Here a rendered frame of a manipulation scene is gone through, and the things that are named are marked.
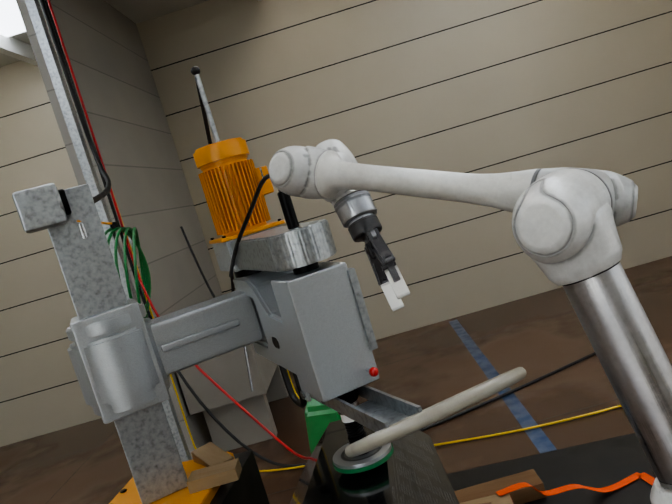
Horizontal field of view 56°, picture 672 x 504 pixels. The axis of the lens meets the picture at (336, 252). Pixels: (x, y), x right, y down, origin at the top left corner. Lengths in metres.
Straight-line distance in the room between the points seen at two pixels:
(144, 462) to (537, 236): 2.03
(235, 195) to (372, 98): 4.43
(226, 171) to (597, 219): 1.87
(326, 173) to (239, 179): 1.38
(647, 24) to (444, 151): 2.46
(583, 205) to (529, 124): 6.15
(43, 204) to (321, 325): 1.12
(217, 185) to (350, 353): 0.97
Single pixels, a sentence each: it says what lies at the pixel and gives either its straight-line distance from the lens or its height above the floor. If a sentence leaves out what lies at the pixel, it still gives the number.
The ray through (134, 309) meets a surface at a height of 1.53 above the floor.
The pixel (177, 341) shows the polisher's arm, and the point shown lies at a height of 1.35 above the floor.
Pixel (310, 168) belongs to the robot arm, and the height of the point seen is 1.82.
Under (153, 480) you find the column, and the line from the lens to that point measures 2.77.
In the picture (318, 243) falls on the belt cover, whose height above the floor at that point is 1.61.
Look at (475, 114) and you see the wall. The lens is 7.08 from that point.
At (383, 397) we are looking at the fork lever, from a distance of 2.07.
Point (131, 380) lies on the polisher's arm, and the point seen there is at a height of 1.28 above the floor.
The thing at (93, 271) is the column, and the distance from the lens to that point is 2.62.
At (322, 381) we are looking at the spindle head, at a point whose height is 1.17.
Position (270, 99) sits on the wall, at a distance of 7.02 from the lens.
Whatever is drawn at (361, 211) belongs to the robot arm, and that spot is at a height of 1.70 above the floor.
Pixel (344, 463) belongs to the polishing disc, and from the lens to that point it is 2.28.
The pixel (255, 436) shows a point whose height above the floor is 0.06.
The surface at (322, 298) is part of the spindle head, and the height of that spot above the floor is 1.43.
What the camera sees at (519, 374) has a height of 1.24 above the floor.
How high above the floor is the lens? 1.77
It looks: 6 degrees down
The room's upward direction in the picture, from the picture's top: 17 degrees counter-clockwise
